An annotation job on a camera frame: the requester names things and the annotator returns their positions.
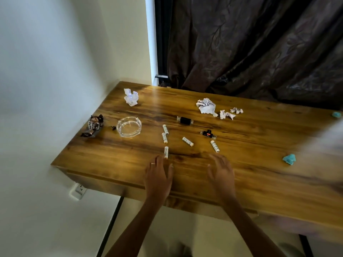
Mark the person's right hand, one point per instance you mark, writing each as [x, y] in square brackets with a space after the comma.
[223, 179]

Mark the person's left hand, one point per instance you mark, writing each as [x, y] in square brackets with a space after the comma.
[158, 182]

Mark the white cylindrical battery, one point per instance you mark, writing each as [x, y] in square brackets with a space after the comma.
[164, 138]
[215, 146]
[165, 129]
[188, 141]
[166, 152]

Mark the small black white object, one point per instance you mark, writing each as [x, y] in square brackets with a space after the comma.
[208, 134]

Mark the clear glass ashtray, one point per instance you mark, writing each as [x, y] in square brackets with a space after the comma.
[129, 133]

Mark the twisted white paper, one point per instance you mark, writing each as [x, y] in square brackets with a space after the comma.
[226, 115]

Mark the black lighter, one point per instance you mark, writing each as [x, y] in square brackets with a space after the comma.
[185, 120]

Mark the small white paper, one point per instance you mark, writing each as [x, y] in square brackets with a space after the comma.
[236, 110]

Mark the large white paper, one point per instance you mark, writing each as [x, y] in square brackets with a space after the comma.
[207, 107]

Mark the dark brown snack wrapper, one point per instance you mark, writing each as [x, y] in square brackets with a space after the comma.
[92, 126]

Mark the white paper ball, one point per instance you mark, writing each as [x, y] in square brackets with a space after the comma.
[131, 98]

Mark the tiny teal paper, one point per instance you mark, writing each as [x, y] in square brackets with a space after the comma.
[336, 114]

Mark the person's right forearm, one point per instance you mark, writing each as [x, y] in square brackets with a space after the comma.
[252, 232]

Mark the person's left forearm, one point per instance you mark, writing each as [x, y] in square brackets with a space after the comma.
[134, 232]

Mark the black baseboard strip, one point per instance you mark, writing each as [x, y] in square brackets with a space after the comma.
[110, 227]

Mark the dark brown leaf-patterned curtain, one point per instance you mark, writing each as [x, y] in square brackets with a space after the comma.
[254, 45]

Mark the white wall socket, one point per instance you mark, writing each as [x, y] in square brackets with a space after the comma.
[78, 191]

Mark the black window frame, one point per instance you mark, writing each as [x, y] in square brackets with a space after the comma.
[162, 37]

